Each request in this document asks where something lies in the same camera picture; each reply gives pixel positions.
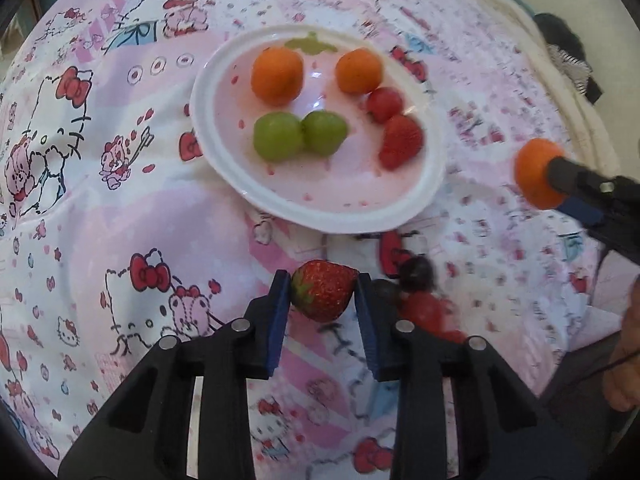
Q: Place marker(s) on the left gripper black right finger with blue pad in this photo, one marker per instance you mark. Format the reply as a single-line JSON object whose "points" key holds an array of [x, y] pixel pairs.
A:
{"points": [[459, 399]]}

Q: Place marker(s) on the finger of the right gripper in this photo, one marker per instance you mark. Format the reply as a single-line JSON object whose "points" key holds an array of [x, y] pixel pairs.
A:
{"points": [[588, 213], [572, 179]]}

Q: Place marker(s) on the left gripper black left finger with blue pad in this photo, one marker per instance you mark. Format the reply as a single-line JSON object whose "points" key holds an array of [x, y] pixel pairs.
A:
{"points": [[142, 430]]}

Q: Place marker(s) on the orange mandarin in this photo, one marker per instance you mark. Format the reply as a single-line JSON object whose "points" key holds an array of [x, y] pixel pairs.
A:
{"points": [[277, 76], [530, 173], [359, 71]]}

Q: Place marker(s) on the red strawberry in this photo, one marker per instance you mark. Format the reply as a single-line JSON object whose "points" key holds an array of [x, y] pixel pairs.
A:
{"points": [[321, 290], [403, 139]]}

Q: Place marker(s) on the red cherry tomato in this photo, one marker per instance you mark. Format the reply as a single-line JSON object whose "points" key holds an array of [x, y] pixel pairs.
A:
{"points": [[456, 336], [424, 310], [383, 103]]}

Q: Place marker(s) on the green grape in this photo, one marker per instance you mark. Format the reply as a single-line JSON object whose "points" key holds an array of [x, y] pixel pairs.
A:
{"points": [[324, 132], [278, 136]]}

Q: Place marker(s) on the person's right hand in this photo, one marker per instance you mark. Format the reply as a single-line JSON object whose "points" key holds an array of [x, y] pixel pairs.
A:
{"points": [[621, 384]]}

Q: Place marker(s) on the black striped clothes pile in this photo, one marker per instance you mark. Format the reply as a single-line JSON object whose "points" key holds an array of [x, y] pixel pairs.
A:
{"points": [[568, 54]]}

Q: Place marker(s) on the dark purple grape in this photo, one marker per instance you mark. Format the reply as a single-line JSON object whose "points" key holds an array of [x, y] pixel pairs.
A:
{"points": [[416, 274], [389, 292]]}

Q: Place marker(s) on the pink Hello Kitty bedsheet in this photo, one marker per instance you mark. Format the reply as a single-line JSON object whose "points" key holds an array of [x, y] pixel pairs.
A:
{"points": [[116, 231]]}

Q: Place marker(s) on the white pink strawberry plate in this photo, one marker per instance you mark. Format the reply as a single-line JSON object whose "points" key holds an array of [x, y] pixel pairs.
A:
{"points": [[346, 193]]}

